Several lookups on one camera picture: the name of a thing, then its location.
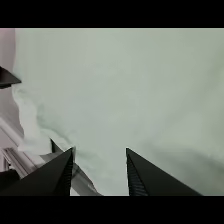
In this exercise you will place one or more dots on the silver frame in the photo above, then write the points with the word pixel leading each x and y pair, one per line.
pixel 15 156

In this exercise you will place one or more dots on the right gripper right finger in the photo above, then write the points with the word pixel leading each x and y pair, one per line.
pixel 150 181

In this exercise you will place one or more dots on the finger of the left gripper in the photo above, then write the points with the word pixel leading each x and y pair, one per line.
pixel 7 79

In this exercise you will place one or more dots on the pale green T-shirt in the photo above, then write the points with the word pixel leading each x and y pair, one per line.
pixel 133 83

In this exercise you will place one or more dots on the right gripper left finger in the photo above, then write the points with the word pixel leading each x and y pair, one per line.
pixel 50 178

